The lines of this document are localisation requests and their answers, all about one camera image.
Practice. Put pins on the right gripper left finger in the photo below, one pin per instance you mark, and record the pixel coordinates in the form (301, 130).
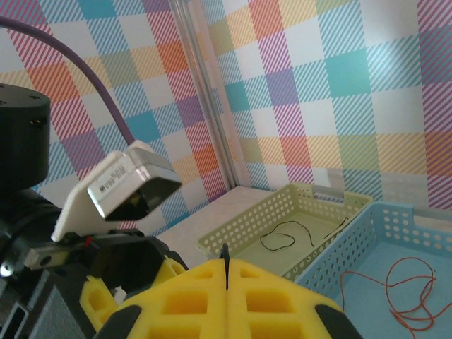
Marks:
(190, 318)

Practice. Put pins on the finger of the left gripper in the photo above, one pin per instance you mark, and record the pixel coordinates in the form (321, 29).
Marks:
(130, 257)
(97, 300)

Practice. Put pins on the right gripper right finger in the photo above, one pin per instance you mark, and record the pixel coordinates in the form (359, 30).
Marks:
(268, 318)

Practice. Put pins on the green perforated plastic basket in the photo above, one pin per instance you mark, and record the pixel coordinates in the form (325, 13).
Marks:
(275, 263)

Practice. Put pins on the blue perforated plastic basket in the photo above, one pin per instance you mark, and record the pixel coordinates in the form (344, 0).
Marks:
(370, 257)

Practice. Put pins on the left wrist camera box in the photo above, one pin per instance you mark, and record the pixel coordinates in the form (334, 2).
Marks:
(116, 183)

